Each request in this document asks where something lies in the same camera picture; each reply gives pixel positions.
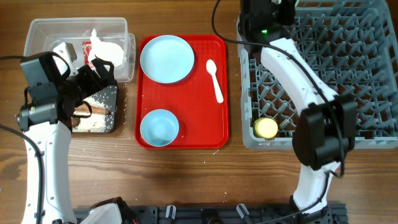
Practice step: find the grey dishwasher rack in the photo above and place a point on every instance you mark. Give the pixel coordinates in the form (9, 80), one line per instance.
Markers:
(352, 46)

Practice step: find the white crumpled plastic wrapper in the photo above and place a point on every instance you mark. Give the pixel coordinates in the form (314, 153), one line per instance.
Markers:
(106, 51)

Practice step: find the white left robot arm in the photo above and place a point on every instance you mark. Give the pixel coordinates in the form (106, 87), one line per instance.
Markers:
(46, 123)

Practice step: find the black plastic tray bin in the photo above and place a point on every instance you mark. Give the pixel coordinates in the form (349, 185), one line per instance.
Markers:
(110, 96)

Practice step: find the light blue plate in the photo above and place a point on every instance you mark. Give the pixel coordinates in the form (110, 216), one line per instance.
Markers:
(167, 59)

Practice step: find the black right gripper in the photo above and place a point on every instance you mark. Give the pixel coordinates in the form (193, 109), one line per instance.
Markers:
(286, 7)

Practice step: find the small light blue bowl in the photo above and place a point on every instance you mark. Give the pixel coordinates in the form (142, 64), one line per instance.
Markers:
(159, 128)

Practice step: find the clear plastic bin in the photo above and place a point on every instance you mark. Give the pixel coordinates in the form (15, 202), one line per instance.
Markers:
(46, 34)

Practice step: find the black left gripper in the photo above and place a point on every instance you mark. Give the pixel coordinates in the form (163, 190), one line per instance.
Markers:
(96, 85)

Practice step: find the yellow plastic cup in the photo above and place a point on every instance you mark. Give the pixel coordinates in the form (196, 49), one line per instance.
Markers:
(265, 128)

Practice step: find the white plastic spoon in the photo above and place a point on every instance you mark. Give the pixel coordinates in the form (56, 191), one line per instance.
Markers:
(212, 69)

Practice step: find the red serving tray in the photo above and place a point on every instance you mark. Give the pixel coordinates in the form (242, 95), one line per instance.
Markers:
(204, 123)

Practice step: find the brown sweet potato piece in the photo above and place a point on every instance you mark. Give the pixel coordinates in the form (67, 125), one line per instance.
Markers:
(84, 110)

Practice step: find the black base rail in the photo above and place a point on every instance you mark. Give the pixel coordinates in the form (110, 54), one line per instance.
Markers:
(333, 214)

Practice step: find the rice grains heap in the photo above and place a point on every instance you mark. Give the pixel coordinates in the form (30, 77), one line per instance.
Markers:
(96, 121)

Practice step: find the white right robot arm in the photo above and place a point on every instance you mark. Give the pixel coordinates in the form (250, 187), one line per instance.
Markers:
(326, 128)

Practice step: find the red snack wrapper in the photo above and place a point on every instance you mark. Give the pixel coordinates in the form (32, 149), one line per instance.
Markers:
(86, 46)

